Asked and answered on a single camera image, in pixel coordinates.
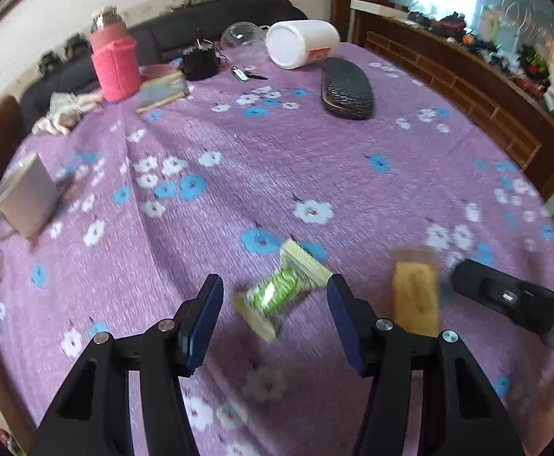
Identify black glasses case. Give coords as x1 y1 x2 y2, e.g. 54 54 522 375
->
321 57 375 120

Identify wooden cabinet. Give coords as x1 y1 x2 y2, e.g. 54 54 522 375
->
331 0 554 199

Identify white plastic jar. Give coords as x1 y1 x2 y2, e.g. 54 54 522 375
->
264 20 341 70

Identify light green snack packet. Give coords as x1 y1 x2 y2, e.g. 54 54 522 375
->
232 239 332 343

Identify person's right hand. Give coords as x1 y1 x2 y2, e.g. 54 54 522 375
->
522 379 554 455

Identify black leather sofa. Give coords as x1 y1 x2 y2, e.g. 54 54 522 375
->
19 0 307 133

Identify pink sleeved water bottle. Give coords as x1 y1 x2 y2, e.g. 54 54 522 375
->
89 5 142 103

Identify yellow biscuit bar packet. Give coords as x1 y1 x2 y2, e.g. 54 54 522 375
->
393 246 441 338

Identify purple floral tablecloth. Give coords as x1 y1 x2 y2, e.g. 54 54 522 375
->
0 44 554 455

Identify crumpled white cloth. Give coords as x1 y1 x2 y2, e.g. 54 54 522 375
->
32 91 104 137

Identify black small cup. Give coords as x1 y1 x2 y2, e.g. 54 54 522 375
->
181 39 220 81

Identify white ceramic mug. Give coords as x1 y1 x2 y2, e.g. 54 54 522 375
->
0 152 60 242

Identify small green booklet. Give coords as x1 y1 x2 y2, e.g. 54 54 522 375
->
136 71 190 113

